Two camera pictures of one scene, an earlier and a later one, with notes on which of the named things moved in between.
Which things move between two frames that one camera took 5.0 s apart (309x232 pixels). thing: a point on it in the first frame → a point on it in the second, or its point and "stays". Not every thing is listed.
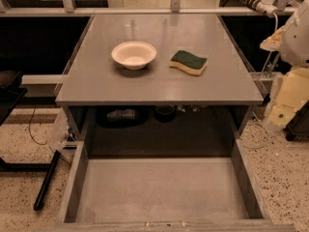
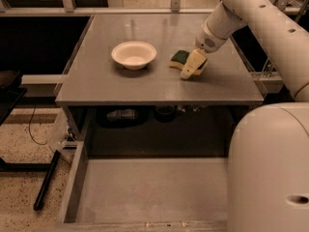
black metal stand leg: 53,165 stays
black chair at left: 11,93 stays
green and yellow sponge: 187,61 stays
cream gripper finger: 293,95 → 207,43
